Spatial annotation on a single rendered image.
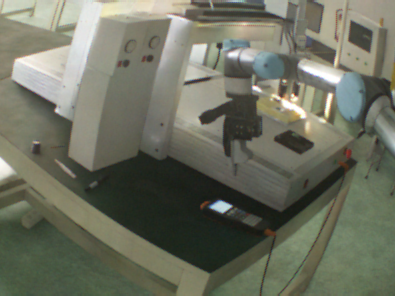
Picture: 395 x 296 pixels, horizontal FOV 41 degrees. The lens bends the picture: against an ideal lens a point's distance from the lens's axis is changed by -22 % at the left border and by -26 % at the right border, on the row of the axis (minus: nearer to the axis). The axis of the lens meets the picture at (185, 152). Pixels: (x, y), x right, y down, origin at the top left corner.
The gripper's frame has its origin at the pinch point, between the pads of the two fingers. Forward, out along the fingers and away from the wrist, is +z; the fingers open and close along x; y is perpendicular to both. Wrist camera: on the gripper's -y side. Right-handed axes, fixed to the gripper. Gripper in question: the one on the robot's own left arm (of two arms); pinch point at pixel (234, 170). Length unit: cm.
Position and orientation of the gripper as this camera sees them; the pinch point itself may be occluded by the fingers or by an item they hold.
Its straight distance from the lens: 178.1
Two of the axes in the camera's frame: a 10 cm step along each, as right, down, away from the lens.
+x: 5.2, -2.4, 8.2
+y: 8.6, 1.3, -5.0
